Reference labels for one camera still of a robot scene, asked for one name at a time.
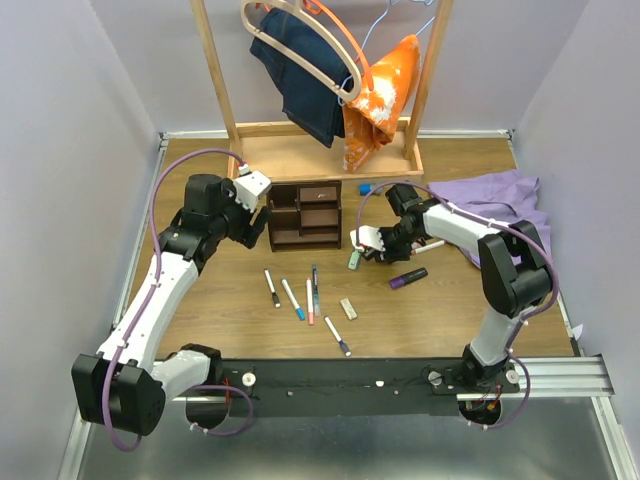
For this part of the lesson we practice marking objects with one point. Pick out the white marker black blue cap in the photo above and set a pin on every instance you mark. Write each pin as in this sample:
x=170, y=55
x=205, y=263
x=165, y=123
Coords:
x=343, y=346

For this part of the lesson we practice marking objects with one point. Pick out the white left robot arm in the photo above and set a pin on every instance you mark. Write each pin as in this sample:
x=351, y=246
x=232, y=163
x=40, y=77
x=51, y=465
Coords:
x=121, y=385

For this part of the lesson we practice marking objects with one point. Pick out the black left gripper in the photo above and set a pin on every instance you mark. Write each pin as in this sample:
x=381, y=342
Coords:
x=249, y=234

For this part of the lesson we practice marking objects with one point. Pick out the dark blue jeans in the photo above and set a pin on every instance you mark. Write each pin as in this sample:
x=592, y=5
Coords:
x=305, y=101

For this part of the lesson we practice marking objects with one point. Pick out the brown wooden desk organizer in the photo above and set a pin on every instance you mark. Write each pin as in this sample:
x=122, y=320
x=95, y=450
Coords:
x=305, y=215

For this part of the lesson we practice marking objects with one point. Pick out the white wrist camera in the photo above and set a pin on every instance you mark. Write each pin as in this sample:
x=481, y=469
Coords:
x=250, y=189
x=367, y=237

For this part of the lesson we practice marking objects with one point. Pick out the orange plastic hanger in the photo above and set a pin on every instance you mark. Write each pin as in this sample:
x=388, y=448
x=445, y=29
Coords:
x=305, y=11

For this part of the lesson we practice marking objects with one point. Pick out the wooden clothes rack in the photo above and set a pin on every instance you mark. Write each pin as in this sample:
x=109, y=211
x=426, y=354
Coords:
x=285, y=153

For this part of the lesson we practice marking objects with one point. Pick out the orange white cloth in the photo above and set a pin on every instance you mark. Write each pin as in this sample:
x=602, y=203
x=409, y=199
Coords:
x=371, y=120

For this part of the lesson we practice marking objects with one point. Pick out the purple cloth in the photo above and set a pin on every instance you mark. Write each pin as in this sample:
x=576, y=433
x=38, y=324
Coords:
x=508, y=196

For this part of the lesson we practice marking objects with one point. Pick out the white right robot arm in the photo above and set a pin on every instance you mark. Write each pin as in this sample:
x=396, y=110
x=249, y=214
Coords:
x=517, y=275

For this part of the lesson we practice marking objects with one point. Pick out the black highlighter purple cap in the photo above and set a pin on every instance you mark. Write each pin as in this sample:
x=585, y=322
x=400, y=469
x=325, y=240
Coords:
x=408, y=278

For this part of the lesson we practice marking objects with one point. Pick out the light blue wire hanger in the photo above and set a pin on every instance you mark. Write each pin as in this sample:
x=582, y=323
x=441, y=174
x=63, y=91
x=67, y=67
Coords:
x=381, y=28

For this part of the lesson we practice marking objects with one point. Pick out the beige wooden hanger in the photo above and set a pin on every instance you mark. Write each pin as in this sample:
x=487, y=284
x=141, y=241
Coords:
x=293, y=32

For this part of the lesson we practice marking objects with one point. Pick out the beige eraser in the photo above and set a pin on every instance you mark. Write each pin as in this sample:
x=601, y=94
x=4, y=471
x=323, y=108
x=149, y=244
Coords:
x=348, y=309

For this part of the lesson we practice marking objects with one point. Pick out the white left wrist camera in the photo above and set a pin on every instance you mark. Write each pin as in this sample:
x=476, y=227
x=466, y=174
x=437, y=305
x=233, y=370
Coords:
x=250, y=189

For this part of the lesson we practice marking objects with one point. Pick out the white marker pink cap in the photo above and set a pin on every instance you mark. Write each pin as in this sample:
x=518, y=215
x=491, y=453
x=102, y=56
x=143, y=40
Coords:
x=419, y=248

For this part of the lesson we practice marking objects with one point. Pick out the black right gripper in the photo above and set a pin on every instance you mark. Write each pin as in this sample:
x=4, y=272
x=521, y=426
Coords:
x=390, y=256

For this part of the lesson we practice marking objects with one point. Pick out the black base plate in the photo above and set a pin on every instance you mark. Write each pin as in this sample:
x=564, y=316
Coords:
x=344, y=387

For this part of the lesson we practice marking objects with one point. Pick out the blue grey cylinder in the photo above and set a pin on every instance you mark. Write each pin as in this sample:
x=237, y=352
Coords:
x=369, y=189

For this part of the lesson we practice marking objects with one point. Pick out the white pen pink cap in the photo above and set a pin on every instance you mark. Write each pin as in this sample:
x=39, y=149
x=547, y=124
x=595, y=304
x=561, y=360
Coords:
x=310, y=302

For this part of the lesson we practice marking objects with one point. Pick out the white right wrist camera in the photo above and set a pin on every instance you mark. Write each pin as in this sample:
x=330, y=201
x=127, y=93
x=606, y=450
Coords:
x=367, y=237

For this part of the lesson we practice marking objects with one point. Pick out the small green bottle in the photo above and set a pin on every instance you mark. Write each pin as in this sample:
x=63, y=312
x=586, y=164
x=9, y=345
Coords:
x=354, y=260

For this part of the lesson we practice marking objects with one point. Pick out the black teal pen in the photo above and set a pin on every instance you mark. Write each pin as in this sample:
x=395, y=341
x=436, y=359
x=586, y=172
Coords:
x=315, y=291

